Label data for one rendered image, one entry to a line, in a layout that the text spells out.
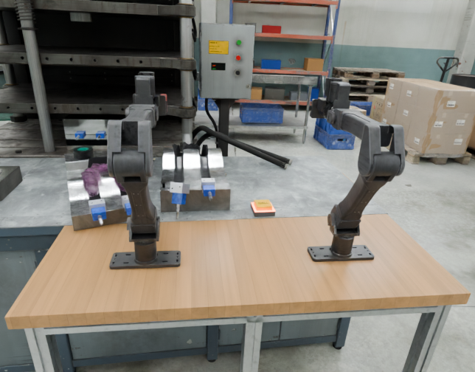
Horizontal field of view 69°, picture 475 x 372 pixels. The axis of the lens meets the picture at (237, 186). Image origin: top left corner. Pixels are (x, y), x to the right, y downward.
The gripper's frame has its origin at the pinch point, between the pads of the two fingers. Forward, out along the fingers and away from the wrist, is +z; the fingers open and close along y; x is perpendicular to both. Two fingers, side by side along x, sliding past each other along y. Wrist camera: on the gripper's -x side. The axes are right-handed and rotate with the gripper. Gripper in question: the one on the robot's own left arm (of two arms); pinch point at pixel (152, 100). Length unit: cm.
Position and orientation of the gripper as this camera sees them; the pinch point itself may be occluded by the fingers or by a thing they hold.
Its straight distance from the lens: 128.1
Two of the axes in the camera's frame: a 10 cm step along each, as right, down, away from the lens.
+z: -1.2, -3.8, 9.2
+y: -9.9, 0.0, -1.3
